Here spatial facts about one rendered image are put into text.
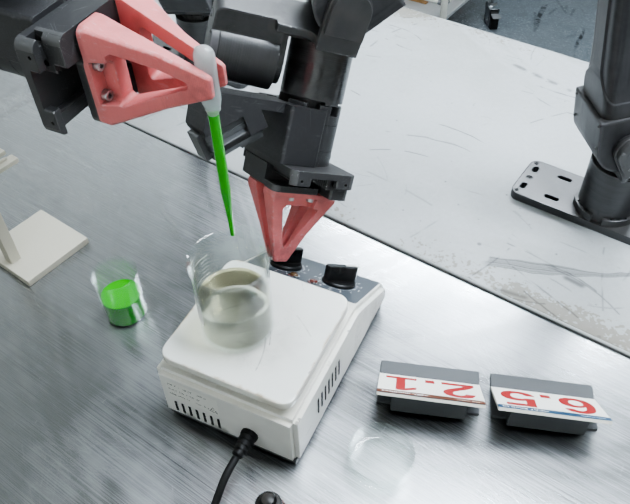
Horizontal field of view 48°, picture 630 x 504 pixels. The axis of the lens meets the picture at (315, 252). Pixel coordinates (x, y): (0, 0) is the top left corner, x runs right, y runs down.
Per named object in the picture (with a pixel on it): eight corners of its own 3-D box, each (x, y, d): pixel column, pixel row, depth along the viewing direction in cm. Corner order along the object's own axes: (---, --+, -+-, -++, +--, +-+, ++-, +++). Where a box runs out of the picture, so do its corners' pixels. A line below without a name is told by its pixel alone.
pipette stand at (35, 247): (43, 214, 81) (5, 121, 72) (89, 242, 78) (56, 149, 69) (-17, 255, 77) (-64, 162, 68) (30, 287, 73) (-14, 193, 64)
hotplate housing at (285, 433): (271, 263, 75) (265, 208, 69) (386, 302, 71) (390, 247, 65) (152, 434, 61) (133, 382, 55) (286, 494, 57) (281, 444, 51)
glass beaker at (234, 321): (255, 370, 56) (246, 301, 49) (185, 345, 57) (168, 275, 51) (293, 307, 60) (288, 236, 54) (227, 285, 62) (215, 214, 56)
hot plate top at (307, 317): (231, 262, 64) (230, 255, 64) (352, 303, 61) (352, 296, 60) (157, 360, 57) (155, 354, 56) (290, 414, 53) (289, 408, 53)
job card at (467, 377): (381, 362, 66) (383, 335, 63) (478, 373, 65) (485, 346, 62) (374, 419, 62) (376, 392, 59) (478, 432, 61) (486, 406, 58)
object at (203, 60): (204, 108, 44) (193, 42, 40) (222, 112, 43) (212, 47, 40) (198, 113, 43) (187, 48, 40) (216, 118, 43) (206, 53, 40)
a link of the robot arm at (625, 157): (623, 143, 66) (681, 138, 67) (588, 91, 72) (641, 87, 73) (605, 194, 71) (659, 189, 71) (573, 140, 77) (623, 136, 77)
